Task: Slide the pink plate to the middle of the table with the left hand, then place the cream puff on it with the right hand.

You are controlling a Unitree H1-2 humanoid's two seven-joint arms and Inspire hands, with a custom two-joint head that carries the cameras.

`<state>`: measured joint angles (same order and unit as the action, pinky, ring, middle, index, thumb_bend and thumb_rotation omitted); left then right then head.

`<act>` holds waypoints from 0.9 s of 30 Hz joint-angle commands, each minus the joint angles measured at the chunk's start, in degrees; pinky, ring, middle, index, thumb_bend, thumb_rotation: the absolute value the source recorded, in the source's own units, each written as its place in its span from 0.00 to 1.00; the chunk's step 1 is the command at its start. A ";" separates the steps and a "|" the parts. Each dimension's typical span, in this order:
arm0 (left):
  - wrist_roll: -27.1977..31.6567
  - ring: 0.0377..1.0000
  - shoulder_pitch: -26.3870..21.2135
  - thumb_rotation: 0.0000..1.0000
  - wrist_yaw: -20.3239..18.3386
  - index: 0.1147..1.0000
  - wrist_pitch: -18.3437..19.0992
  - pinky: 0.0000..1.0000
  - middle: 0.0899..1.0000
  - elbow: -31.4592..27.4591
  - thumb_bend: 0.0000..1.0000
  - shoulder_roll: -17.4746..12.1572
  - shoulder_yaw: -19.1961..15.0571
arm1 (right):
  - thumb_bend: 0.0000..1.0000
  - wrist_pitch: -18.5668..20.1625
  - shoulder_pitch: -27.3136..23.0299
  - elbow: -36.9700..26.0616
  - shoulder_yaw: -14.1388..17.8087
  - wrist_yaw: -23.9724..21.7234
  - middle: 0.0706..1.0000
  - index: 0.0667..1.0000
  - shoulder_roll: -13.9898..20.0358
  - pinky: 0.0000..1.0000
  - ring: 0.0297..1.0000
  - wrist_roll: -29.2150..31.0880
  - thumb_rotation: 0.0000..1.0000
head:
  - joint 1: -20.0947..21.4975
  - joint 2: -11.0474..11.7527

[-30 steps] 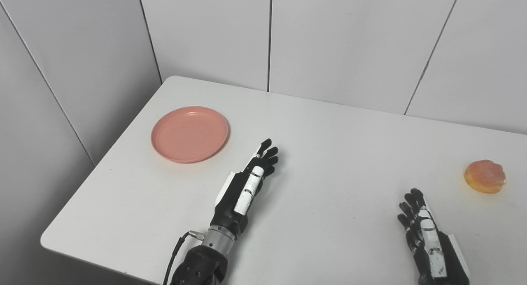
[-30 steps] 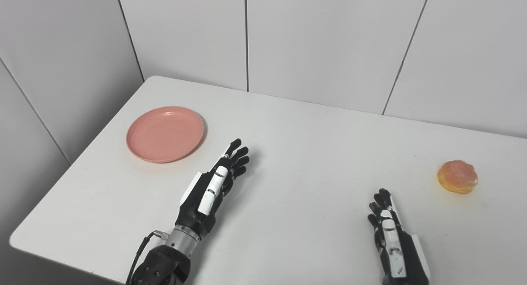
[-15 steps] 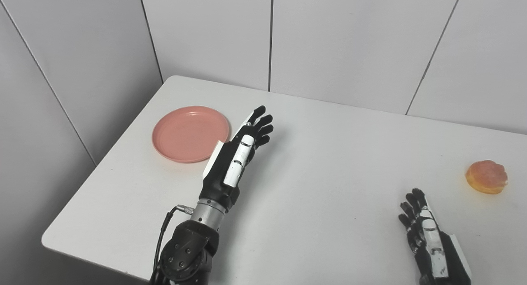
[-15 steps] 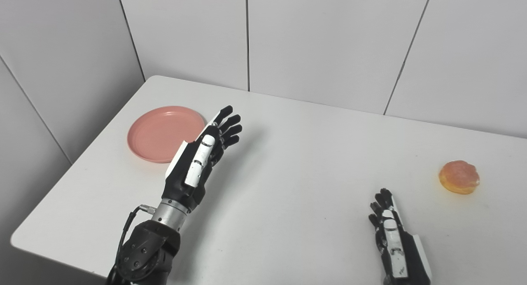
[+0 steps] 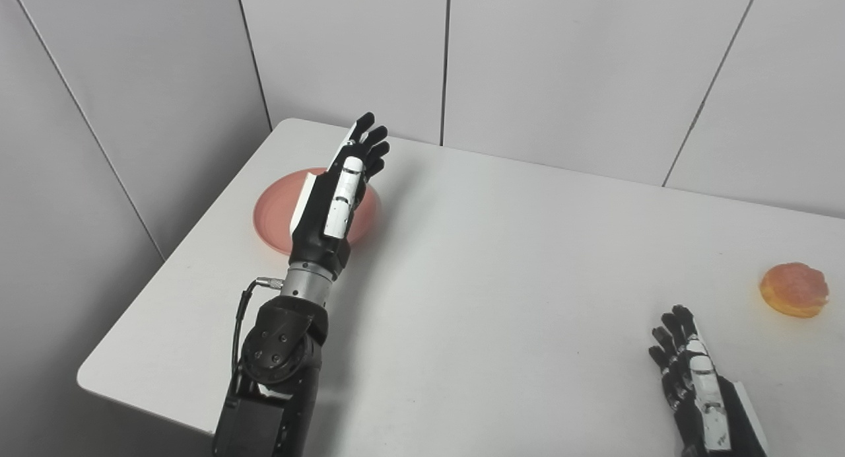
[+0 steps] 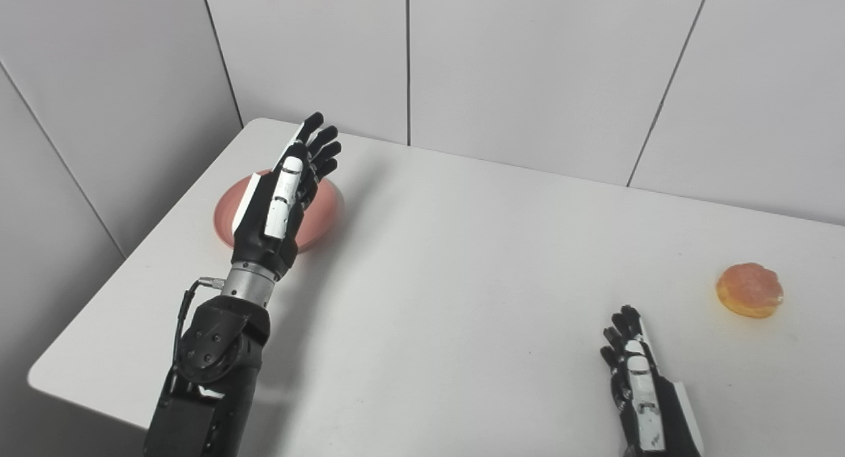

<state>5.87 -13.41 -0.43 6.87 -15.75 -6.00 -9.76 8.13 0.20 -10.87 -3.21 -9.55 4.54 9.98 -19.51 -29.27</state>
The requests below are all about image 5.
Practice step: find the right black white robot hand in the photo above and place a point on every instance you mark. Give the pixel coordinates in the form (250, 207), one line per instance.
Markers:
(706, 404)

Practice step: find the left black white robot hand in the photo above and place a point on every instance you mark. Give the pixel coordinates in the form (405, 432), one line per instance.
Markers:
(330, 212)

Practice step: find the pink round plate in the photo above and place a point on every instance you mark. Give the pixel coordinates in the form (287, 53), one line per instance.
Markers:
(277, 209)

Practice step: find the orange cream puff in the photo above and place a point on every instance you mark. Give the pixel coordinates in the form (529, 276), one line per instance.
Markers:
(794, 290)

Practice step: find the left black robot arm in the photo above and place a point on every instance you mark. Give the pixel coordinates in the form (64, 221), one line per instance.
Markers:
(277, 371)

